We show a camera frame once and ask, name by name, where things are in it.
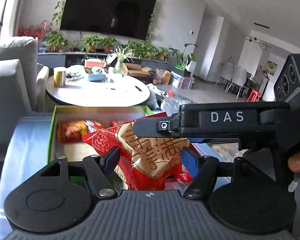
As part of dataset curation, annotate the open cardboard box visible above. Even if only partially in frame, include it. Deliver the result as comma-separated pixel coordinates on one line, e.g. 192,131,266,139
123,63,152,77

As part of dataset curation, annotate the dark tv cabinet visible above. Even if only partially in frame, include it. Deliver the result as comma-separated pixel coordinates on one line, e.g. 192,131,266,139
37,52,168,70

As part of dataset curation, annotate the black television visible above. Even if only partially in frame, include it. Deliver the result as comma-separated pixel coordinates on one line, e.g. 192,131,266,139
60,0,157,40

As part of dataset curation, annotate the red yellow lobster snack bag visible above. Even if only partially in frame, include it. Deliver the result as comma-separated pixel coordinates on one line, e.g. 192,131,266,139
57,120,104,143

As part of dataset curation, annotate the grey sofa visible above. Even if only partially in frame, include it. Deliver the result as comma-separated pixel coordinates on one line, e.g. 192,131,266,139
0,36,49,162

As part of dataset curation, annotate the potted green plant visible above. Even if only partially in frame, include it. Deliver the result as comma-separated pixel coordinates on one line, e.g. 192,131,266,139
44,30,68,53

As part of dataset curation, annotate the clear plastic storage bin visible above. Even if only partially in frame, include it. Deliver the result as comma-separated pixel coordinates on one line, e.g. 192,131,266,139
169,71,194,89

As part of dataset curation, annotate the red festive decoration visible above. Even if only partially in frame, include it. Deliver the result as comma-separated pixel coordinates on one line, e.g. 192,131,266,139
17,20,52,40

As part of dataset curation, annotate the red cracker bag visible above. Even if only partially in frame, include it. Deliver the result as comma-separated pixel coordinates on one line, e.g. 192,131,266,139
82,120,194,191

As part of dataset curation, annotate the white dining chair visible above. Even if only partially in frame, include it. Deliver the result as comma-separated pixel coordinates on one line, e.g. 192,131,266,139
225,66,247,98

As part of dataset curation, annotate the round white coffee table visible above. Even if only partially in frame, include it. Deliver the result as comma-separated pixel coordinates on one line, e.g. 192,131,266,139
46,76,150,107

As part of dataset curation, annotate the red stool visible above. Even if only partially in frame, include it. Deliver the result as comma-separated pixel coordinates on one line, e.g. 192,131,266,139
247,89,261,102

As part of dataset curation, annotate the green cardboard box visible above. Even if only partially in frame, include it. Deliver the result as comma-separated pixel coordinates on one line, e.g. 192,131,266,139
46,106,153,163

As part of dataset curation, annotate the blue tray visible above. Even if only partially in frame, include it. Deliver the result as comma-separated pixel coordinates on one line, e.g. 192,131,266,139
88,74,107,82

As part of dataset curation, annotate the spider plant in vase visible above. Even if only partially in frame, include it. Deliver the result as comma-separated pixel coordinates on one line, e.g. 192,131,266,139
111,44,133,74

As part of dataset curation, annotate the gold tin can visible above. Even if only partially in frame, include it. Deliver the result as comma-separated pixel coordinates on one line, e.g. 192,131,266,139
53,67,66,88

